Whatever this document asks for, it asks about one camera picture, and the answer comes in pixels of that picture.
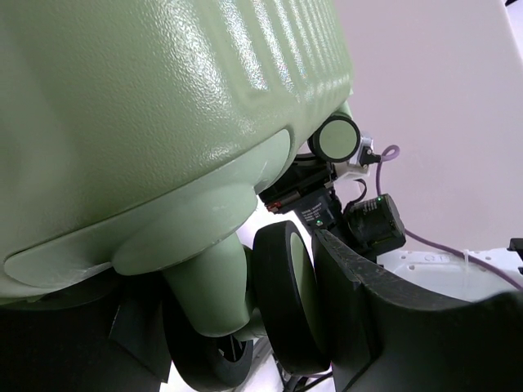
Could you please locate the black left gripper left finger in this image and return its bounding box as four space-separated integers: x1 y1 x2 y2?
1 277 171 391

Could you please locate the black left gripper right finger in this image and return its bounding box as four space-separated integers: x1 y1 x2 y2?
312 230 522 391

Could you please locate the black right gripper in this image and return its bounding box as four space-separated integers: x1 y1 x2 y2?
260 153 347 241

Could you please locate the light green hard suitcase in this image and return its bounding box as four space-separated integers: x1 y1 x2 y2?
1 1 352 391

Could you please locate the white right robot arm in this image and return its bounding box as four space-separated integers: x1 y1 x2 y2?
261 154 522 301

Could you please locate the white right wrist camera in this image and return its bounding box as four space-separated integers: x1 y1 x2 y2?
333 136 382 180

